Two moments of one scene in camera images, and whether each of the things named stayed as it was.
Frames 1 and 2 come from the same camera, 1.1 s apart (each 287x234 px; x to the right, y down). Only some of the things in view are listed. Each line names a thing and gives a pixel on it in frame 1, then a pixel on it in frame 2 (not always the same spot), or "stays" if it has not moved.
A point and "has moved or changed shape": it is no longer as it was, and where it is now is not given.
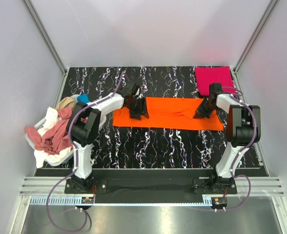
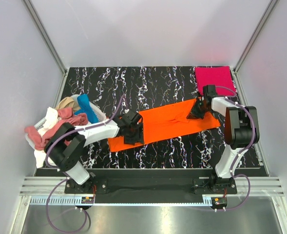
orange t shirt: [168, 113] has moved or changed shape
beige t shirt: [66, 102] stays
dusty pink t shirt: [55, 137] stays
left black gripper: [138, 108] → [135, 132]
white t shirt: [51, 116] stays
